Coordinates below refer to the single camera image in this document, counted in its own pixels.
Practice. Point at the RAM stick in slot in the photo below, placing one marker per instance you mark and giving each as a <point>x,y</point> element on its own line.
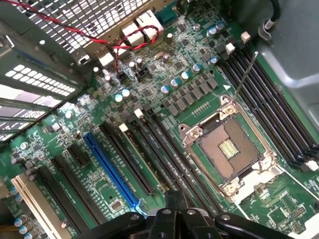
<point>123,128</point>

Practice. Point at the CPU socket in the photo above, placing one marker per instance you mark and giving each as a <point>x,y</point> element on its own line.
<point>226,147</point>

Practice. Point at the long black expansion slot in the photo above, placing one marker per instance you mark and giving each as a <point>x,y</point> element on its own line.
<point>79,189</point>
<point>62,199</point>
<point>127,159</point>

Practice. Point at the green motherboard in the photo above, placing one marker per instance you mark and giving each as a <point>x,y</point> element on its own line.
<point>274,216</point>

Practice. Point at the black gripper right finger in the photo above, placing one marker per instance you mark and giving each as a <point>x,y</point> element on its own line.
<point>197,224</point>

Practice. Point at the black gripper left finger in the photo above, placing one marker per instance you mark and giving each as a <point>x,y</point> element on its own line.
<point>162,224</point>

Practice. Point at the white expansion slot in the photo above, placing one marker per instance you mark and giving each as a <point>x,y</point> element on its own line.
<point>37,206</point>

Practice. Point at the thin metal locking lever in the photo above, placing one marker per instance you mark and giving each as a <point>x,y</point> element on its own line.
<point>245,77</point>

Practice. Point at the RAM slot with white latches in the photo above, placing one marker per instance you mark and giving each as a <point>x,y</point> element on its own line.
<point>174,159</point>
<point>269,112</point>
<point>289,112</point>

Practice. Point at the blue expansion slot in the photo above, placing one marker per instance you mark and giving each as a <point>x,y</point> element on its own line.
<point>109,169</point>

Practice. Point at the short black expansion slot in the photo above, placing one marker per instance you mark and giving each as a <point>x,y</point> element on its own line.
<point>79,156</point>

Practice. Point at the silver socket cover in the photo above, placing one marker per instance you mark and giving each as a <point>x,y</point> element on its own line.
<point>264,179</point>

